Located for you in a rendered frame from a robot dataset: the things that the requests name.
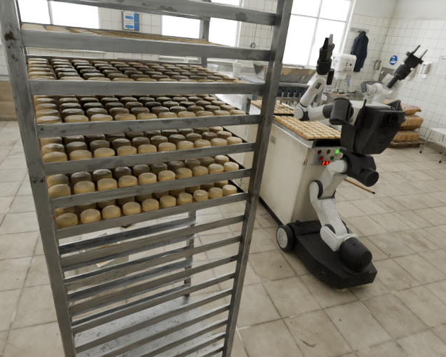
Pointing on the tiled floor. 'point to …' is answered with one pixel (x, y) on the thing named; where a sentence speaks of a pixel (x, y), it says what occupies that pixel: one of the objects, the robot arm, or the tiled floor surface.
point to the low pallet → (406, 144)
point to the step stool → (444, 142)
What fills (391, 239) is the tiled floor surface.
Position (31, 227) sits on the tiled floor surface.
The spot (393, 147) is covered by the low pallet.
